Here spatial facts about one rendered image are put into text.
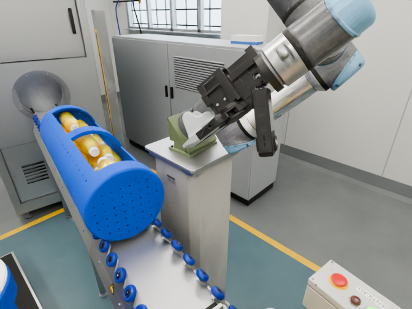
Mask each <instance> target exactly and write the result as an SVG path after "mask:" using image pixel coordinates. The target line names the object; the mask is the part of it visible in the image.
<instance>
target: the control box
mask: <svg viewBox="0 0 412 309"><path fill-rule="evenodd" d="M333 273H340V274H342V275H343V276H344V277H346V279H347V280H348V284H347V285H346V286H344V287H341V286H337V285H336V284H335V283H333V281H332V280H331V276H332V274H333ZM362 289H363V291H362ZM365 292H367V293H366V294H364V293H365ZM353 295H355V296H358V297H359V298H360V299H361V304H360V305H354V304H353V303H352V302H351V301H350V298H351V296H353ZM370 295H371V297H370ZM374 299H375V301H373V300H374ZM377 300H378V301H379V303H380V304H381V305H379V303H378V301H377ZM376 301H377V302H376ZM302 304H303V305H304V306H305V307H306V308H307V309H367V308H368V307H372V308H374V309H384V308H385V309H401V308H400V307H398V306H397V305H396V304H394V303H393V302H391V301H390V300H388V299H387V298H385V297H384V296H382V295H381V294H380V293H378V292H377V291H375V290H374V289H373V288H371V287H370V286H368V285H367V284H365V283H364V282H363V281H361V280H360V279H358V278H357V277H355V276H354V275H353V274H351V273H349V272H348V271H347V270H345V269H344V268H343V267H341V266H339V265H338V264H337V263H335V262H334V261H332V260H330V261H329V262H327V263H326V264H325V265H324V266H322V267H321V268H320V269H319V270H318V271H317V272H316V273H314V274H313V275H312V276H311V277H309V279H308V284H307V288H306V291H305V295H304V298H303V303H302ZM384 305H385V306H386V307H385V306H384ZM383 306H384V307H383Z"/></svg>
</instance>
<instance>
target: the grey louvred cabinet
mask: <svg viewBox="0 0 412 309"><path fill-rule="evenodd" d="M112 44H113V52H114V57H115V64H116V72H117V77H118V85H119V90H120V98H121V106H122V111H123V119H124V126H125V131H126V137H127V138H128V139H129V143H131V144H133V145H135V146H136V147H138V148H140V149H142V150H144V151H146V152H147V153H149V151H147V150H146V149H145V146H146V145H148V144H151V143H154V142H157V141H159V140H162V139H165V138H167V137H169V122H168V121H167V119H168V117H170V116H172V115H176V114H178V113H181V112H183V111H185V110H187V109H189V108H191V107H194V105H195V104H196V103H197V102H198V101H199V100H200V99H201V97H202V95H201V94H200V92H199V91H198V89H197V88H196V87H197V86H198V85H200V84H201V83H202V82H203V81H204V80H205V79H206V78H208V77H209V76H210V75H211V74H212V73H214V71H216V70H217V69H218V68H219V67H220V68H224V67H225V68H228V67H229V66H231V65H232V64H233V63H234V62H236V60H238V59H239V58H240V57H241V56H243V55H244V54H245V53H246V52H245V51H244V50H245V49H246V48H248V47H249V46H244V45H231V40H224V39H208V38H199V37H183V36H167V35H158V34H130V35H119V36H113V37H112ZM283 122H284V115H282V116H280V117H279V118H277V119H276V120H275V121H274V122H273V123H274V130H275V135H276V136H277V141H278V149H277V151H276V152H275V154H274V155H273V156H271V157H260V156H259V153H258V152H257V148H256V143H255V144H253V145H251V146H249V147H247V148H245V149H243V150H241V151H239V152H238V154H237V155H235V156H233V157H232V175H231V197H232V198H234V199H235V200H237V201H239V202H241V203H243V204H245V205H247V206H249V205H250V204H251V203H253V202H254V201H255V200H256V199H258V198H259V197H261V196H262V195H263V194H264V193H266V192H267V191H268V190H270V189H271V188H273V182H274V181H275V179H276V174H277V166H278V158H279V152H280V144H281V136H282V130H283Z"/></svg>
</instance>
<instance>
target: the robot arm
mask: <svg viewBox="0 0 412 309"><path fill-rule="evenodd" d="M267 2H268V3H269V4H270V5H271V7H272V9H273V10H274V11H275V12H276V14H277V15H278V16H279V18H280V20H281V21H282V22H283V24H284V25H285V27H286V29H285V30H284V31H283V32H281V33H280V34H279V35H278V36H276V38H274V39H273V40H272V41H271V42H269V43H268V44H267V45H266V46H265V47H264V48H262V51H261V52H262V54H260V53H258V52H257V50H256V49H255V48H253V46H252V45H250V46H249V47H248V48H246V49H245V50H244V51H245V52H246V53H245V54H244V55H243V56H241V57H240V58H239V59H238V60H236V62H234V63H233V64H232V65H231V66H229V67H228V68H225V67H224V68H220V67H219V68H218V69H217V70H216V71H214V73H212V74H211V75H210V76H209V77H208V78H206V79H205V80H204V81H203V82H202V83H201V84H200V85H198V86H197V87H196V88H197V89H198V91H199V92H200V94H201V95H202V97H201V99H200V100H199V101H198V102H197V103H196V104H195V105H194V107H191V108H189V109H187V110H185V111H183V112H182V113H181V115H180V116H179V117H178V127H179V128H180V130H181V132H182V134H183V135H184V136H185V137H186V138H188V140H187V141H186V142H185V143H184V144H183V148H194V147H196V146H198V145H199V144H201V143H202V142H204V141H206V140H207V139H209V138H210V137H211V136H213V135H216V136H217V138H218V140H219V141H220V142H221V144H222V146H223V148H225V150H226V151H227V152H228V153H229V154H230V155H232V154H235V153H237V152H239V151H241V150H243V149H245V148H247V147H249V146H251V145H253V144H255V143H256V148H257V152H258V153H259V156H260V157H271V156H273V155H274V154H275V152H276V151H277V149H278V141H277V136H276V135H275V130H274V123H273V122H274V121H275V120H276V119H277V118H279V117H280V116H282V115H284V114H285V113H286V112H288V111H289V110H291V109H292V108H294V107H295V106H297V105H298V104H299V103H301V102H302V101H304V100H305V99H307V98H308V97H310V96H311V95H312V94H314V93H315V92H317V91H327V90H328V89H331V90H333V91H335V90H336V89H337V88H339V87H340V86H342V84H344V83H345V82H346V81H347V80H349V79H350V78H351V77H352V76H353V75H354V74H355V73H356V72H358V71H359V70H360V69H361V68H362V67H363V66H364V63H365V61H364V59H363V57H362V55H361V54H360V53H359V49H357V48H356V47H355V45H354V44H353V43H352V42H351V41H352V40H353V39H355V38H358V37H359V36H361V33H363V32H364V31H365V30H366V29H368V28H369V27H370V26H371V25H372V24H374V22H375V19H376V12H375V8H374V5H373V3H372V1H371V0H267ZM258 74H260V75H261V76H258V77H257V78H256V76H257V75H258ZM213 76H214V77H213ZM212 77H213V78H212ZM209 79H210V80H209ZM208 80H209V81H208ZM207 81H208V82H207ZM204 83H206V84H205V85H203V84H204ZM267 84H271V86H272V87H273V88H274V89H275V91H274V92H272V93H271V90H270V89H268V88H265V87H266V86H267ZM262 87H263V88H262ZM256 88H258V90H256ZM260 88H262V89H260Z"/></svg>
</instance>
